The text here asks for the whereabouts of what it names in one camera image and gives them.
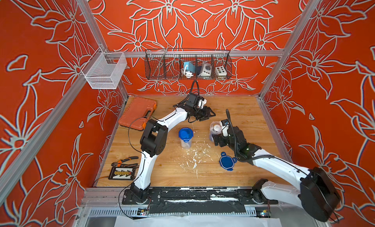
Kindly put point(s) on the white grey device in basket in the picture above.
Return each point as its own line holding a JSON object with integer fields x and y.
{"x": 205, "y": 70}

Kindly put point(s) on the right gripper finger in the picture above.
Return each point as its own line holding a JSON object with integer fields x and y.
{"x": 224, "y": 123}
{"x": 218, "y": 140}

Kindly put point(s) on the clear plastic wall bin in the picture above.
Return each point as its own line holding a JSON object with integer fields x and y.
{"x": 100, "y": 74}

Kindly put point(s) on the clear plastic cup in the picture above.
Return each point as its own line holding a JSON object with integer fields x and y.
{"x": 212, "y": 132}

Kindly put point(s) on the orange plastic tool case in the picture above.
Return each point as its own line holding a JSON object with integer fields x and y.
{"x": 137, "y": 114}

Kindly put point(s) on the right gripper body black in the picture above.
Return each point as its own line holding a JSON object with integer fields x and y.
{"x": 227, "y": 142}

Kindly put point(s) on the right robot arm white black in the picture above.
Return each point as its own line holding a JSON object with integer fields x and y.
{"x": 309, "y": 189}

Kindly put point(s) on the blue white item in basket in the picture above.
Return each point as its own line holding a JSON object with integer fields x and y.
{"x": 188, "y": 69}

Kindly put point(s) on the left clear cup blue lid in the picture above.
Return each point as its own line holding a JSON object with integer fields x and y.
{"x": 185, "y": 136}

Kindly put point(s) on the black terminal block board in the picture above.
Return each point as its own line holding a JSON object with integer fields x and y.
{"x": 119, "y": 173}

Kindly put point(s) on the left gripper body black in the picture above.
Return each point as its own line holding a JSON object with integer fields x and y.
{"x": 199, "y": 113}

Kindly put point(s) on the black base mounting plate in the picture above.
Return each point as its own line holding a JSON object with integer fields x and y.
{"x": 199, "y": 201}

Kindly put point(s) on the white button box in basket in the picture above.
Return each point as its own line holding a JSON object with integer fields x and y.
{"x": 220, "y": 72}

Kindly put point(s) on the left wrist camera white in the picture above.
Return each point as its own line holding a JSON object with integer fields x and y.
{"x": 201, "y": 103}

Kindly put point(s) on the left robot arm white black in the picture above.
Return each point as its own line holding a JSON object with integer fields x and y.
{"x": 154, "y": 138}

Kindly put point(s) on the orange handled pliers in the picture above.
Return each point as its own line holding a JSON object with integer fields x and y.
{"x": 123, "y": 163}

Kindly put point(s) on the black wire wall basket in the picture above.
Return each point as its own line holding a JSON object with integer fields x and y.
{"x": 175, "y": 64}

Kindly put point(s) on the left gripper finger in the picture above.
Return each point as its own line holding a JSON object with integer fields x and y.
{"x": 209, "y": 111}
{"x": 206, "y": 117}

